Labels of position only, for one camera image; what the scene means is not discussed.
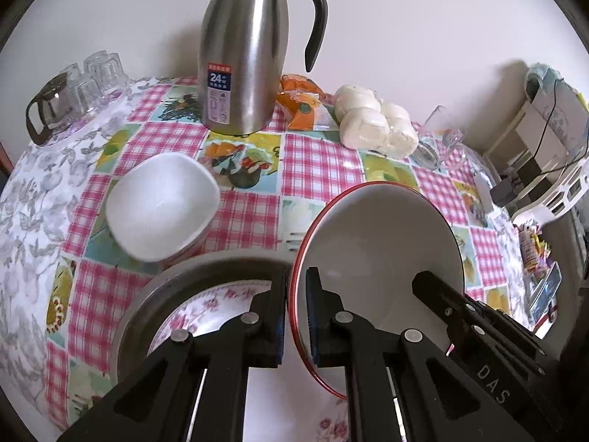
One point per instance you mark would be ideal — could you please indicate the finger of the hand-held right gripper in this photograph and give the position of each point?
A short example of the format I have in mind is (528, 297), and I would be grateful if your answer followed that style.
(437, 299)
(506, 327)

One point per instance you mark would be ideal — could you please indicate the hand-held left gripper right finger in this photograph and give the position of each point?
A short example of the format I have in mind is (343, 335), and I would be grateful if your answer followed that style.
(313, 313)

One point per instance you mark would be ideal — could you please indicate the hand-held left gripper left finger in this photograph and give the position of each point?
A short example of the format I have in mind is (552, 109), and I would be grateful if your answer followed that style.
(279, 331)

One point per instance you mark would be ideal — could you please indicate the round pink floral plate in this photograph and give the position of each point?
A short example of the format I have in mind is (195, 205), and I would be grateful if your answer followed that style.
(216, 297)

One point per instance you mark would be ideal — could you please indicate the strawberry print bowl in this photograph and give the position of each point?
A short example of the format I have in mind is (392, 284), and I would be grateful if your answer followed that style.
(377, 239)

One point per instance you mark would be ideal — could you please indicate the stainless steel plate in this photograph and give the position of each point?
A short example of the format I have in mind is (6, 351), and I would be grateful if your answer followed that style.
(142, 304)

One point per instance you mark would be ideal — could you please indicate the white bowl blue print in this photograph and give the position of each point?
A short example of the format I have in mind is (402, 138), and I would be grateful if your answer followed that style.
(161, 202)

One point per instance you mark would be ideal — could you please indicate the colourful candy packet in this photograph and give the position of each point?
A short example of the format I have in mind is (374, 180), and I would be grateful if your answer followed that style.
(531, 248)

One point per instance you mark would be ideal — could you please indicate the black charger adapter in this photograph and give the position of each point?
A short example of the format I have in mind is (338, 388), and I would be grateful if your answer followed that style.
(504, 191)

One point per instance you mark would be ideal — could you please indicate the white openwork rack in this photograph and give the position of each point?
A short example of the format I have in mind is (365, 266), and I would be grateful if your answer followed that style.
(566, 193)

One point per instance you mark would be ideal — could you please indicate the clear glass mug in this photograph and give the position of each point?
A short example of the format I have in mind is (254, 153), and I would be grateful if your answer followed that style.
(437, 147)

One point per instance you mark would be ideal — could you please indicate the bag of steamed buns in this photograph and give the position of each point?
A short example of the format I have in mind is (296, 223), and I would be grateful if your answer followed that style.
(368, 124)

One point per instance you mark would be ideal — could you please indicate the orange snack bag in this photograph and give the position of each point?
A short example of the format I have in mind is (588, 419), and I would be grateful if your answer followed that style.
(303, 106)

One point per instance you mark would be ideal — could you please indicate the patterned cloth bag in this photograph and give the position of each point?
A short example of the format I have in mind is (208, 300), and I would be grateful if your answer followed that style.
(543, 78)

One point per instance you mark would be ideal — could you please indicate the stainless steel thermos jug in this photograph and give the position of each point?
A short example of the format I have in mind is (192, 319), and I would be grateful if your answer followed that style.
(239, 55)

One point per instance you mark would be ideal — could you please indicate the small clear glass cup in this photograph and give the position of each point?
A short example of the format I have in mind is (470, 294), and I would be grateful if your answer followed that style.
(106, 71)
(85, 94)
(73, 71)

